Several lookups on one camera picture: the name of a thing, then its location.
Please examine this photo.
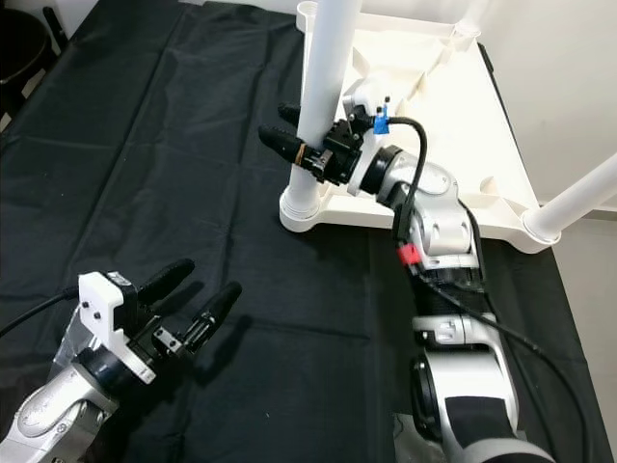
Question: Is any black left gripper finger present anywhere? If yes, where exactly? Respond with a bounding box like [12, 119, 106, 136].
[140, 258, 197, 301]
[193, 282, 243, 337]

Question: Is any white plastic table top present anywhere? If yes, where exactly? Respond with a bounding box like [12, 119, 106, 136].
[280, 0, 557, 255]

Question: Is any black cloth cover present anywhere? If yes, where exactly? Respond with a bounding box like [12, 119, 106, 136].
[0, 0, 594, 463]

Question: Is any clear tape patch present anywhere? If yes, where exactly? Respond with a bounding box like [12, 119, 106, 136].
[46, 307, 99, 389]
[390, 413, 440, 463]

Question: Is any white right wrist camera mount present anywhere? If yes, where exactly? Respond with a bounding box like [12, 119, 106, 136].
[342, 75, 398, 196]

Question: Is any red cable clip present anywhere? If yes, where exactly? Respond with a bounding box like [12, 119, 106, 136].
[397, 243, 423, 267]

